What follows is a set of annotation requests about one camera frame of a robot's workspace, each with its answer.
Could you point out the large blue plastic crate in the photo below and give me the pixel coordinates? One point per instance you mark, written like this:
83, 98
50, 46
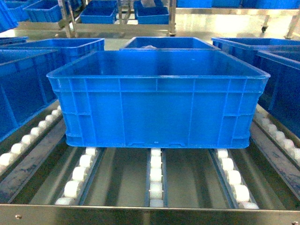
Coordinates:
158, 99

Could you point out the centre rear blue crate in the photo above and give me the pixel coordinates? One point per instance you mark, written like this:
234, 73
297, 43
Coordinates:
168, 43

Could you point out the centre white roller track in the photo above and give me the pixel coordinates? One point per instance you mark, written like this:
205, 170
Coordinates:
156, 188

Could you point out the white roller track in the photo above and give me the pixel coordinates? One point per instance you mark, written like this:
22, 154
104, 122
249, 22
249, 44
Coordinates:
76, 189
36, 133
234, 187
156, 188
285, 143

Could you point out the distant blue crate right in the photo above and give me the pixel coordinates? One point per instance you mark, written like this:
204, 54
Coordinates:
158, 14

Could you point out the distant blue crate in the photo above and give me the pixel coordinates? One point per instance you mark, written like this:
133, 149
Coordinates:
44, 11
100, 12
158, 14

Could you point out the left rear blue crate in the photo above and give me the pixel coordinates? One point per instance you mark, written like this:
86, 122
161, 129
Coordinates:
69, 49

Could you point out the right rear blue crate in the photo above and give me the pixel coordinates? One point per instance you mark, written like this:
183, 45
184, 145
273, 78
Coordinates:
247, 48

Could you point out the left near blue crate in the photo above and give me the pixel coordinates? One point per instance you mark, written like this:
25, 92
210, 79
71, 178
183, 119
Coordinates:
24, 87

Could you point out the right near blue crate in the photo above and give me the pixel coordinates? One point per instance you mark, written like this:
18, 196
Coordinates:
281, 97

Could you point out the far right white roller track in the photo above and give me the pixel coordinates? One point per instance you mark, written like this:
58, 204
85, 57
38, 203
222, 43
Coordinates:
285, 143

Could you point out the far left white roller track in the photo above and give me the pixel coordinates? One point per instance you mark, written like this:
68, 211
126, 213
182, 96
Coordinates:
36, 133

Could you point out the distant blue crate far left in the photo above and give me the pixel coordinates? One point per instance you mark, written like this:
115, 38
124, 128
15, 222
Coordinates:
44, 11

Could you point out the steel shelf front rail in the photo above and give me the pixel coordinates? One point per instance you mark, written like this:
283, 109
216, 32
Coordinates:
13, 214

